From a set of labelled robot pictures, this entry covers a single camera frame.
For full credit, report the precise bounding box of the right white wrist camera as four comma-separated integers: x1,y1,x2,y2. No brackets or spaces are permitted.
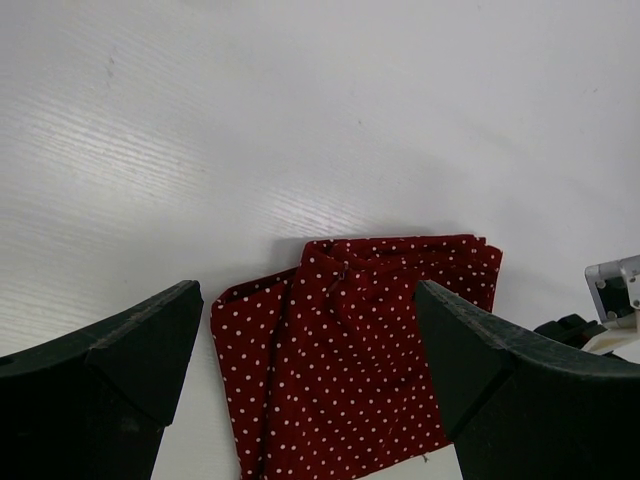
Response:
584,255,639,330

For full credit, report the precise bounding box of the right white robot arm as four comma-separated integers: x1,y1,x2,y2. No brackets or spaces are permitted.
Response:
534,314,639,356

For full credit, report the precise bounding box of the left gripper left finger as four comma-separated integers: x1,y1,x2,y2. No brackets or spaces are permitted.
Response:
1,280,203,479

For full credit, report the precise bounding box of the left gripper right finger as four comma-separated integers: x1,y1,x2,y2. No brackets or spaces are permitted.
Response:
414,281,639,479

